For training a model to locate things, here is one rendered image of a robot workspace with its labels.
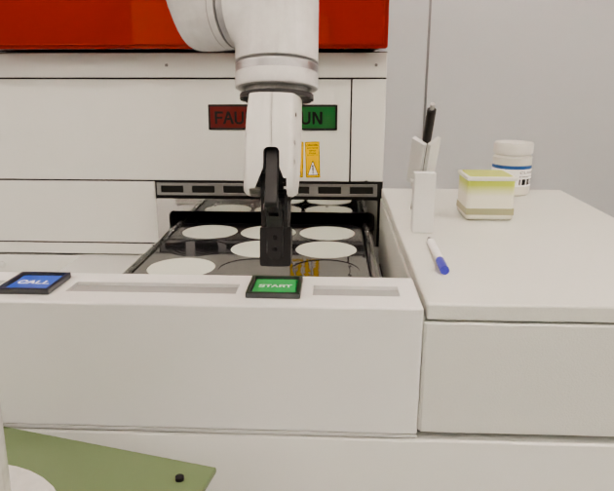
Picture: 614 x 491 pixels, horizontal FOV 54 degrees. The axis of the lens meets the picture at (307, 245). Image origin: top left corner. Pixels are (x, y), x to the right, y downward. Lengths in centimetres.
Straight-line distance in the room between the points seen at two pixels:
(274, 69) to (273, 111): 4
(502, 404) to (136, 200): 85
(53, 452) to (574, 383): 51
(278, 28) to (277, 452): 43
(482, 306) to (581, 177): 231
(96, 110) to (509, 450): 95
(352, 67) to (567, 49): 175
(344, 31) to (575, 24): 181
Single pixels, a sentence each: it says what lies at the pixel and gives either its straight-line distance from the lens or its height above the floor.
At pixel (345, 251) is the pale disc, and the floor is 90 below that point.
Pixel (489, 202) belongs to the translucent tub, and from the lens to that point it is 95.
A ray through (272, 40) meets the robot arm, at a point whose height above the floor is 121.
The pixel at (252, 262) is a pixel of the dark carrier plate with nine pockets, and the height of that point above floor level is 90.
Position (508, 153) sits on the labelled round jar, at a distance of 116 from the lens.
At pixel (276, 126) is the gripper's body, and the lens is 58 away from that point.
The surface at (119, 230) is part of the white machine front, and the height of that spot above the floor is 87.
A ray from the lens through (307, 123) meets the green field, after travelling 118.
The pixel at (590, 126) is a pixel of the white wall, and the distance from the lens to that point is 288.
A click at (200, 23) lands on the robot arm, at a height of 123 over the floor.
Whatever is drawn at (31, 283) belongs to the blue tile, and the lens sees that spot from 71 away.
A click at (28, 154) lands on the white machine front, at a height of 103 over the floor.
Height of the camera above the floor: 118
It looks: 16 degrees down
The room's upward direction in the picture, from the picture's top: straight up
